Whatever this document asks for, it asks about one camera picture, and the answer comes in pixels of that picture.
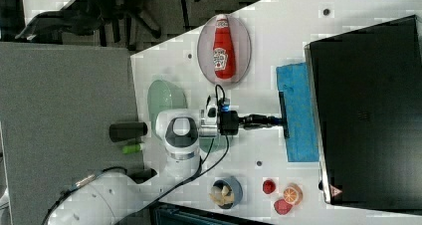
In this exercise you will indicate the blue oven door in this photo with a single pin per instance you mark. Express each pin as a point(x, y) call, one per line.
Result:
point(297, 109)

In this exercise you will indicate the red ketchup bottle plush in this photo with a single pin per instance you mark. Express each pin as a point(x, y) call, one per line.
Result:
point(224, 59)

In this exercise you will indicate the black office chair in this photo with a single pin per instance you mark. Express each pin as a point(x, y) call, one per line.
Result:
point(83, 17)

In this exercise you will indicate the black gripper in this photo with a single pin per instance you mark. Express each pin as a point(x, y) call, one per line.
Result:
point(230, 122)

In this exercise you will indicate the green marker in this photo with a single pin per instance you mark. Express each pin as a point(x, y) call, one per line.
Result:
point(132, 148)

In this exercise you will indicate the blue bowl with food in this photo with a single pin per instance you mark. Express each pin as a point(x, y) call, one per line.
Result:
point(226, 192)

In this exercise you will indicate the black toaster oven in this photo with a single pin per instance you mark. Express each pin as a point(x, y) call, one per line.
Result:
point(366, 95)

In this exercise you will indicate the black cylinder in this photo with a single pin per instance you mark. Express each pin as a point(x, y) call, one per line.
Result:
point(127, 130)

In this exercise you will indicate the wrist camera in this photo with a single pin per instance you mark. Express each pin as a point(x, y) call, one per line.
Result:
point(215, 106)

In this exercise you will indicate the grey round plate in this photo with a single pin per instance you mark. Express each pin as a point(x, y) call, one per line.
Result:
point(242, 47)

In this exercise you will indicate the grey partition panel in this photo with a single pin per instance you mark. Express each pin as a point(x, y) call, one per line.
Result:
point(57, 103)

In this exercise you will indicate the red toy fruit slice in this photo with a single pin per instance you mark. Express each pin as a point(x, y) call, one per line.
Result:
point(282, 207)

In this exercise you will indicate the red toy strawberry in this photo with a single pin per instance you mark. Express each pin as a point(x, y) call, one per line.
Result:
point(269, 186)

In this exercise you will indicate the orange slice toy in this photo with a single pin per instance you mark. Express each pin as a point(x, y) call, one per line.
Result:
point(293, 194)

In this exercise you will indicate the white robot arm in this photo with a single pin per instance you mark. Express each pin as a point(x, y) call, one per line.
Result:
point(106, 197)

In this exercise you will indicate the green cup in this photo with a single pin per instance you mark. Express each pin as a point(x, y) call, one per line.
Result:
point(166, 102)

